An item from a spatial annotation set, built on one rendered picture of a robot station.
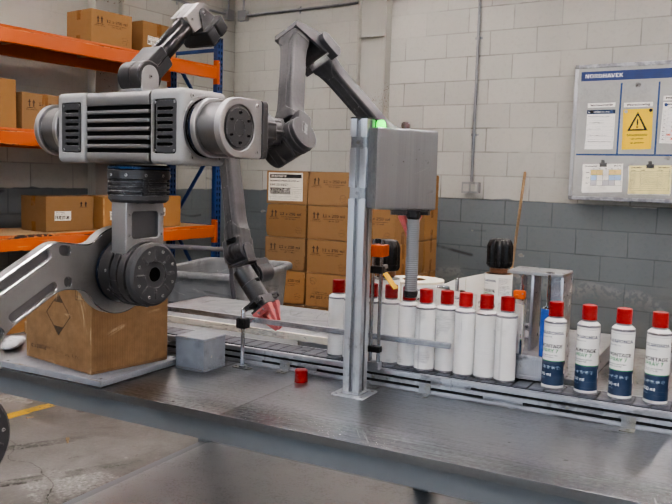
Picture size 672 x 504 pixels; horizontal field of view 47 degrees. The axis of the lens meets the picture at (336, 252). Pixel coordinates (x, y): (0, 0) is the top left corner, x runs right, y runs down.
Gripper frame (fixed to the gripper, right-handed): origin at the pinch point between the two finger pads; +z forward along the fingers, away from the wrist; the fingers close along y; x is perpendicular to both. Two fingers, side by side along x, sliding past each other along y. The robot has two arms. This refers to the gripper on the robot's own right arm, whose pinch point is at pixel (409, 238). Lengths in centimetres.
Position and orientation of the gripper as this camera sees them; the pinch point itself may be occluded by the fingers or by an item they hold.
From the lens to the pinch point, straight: 218.6
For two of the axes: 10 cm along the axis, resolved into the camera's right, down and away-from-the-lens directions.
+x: -4.7, 1.0, -8.8
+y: -8.8, -0.7, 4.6
